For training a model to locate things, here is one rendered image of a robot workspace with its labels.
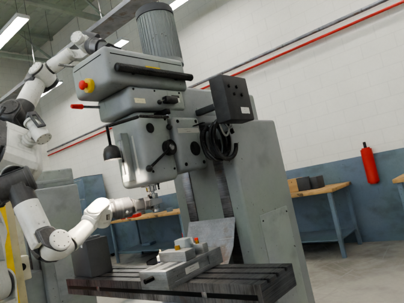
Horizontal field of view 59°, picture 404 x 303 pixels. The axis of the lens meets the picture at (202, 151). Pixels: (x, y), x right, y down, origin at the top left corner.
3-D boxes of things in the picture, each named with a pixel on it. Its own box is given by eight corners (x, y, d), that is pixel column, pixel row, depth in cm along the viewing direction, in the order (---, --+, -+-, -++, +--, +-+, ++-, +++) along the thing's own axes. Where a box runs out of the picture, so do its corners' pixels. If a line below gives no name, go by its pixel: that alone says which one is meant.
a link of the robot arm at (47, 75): (74, 60, 187) (45, 81, 189) (60, 45, 179) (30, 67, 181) (76, 70, 179) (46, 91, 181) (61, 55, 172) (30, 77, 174)
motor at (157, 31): (164, 59, 172) (151, -3, 175) (138, 73, 185) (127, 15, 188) (192, 64, 188) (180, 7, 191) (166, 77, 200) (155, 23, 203)
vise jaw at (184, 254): (186, 261, 139) (184, 251, 139) (159, 262, 148) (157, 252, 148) (196, 257, 144) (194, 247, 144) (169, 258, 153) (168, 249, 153)
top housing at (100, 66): (110, 82, 140) (102, 42, 142) (75, 101, 157) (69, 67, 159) (189, 90, 177) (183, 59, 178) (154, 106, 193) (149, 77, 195)
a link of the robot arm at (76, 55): (86, 40, 174) (65, 56, 176) (97, 50, 182) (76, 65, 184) (82, 32, 177) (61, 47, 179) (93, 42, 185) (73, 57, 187)
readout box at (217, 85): (233, 118, 155) (223, 72, 157) (217, 124, 161) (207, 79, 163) (257, 119, 170) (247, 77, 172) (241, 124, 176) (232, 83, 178)
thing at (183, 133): (183, 171, 162) (172, 115, 164) (148, 180, 178) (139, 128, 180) (209, 167, 177) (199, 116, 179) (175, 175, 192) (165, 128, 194)
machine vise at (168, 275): (169, 290, 129) (163, 260, 130) (141, 290, 138) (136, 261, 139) (223, 261, 157) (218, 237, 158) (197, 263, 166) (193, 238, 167)
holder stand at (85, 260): (91, 278, 181) (85, 238, 182) (74, 276, 196) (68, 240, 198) (113, 270, 189) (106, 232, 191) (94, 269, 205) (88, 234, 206)
